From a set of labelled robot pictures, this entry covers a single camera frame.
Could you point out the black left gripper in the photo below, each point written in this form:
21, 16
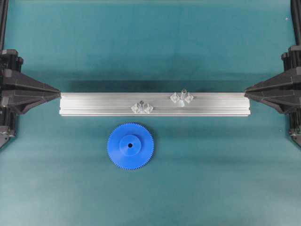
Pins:
18, 93

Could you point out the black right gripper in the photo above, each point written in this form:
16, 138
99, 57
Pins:
283, 101

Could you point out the large blue plastic gear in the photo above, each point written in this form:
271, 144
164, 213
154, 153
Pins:
130, 146

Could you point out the tall steel shaft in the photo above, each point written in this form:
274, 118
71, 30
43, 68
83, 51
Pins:
182, 97

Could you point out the short steel shaft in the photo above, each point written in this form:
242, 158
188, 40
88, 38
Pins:
141, 106

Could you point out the long aluminium extrusion rail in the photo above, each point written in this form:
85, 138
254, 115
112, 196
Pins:
119, 104

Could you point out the black right frame post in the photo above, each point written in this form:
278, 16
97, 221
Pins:
295, 6

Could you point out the black frame post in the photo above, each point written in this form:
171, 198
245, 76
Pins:
295, 6
3, 21

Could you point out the black left frame post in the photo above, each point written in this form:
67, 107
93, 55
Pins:
3, 21

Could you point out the clear bracket under tall shaft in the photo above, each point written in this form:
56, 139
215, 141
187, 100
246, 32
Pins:
175, 97

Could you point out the clear bracket under short shaft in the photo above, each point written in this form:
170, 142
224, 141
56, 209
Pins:
147, 108

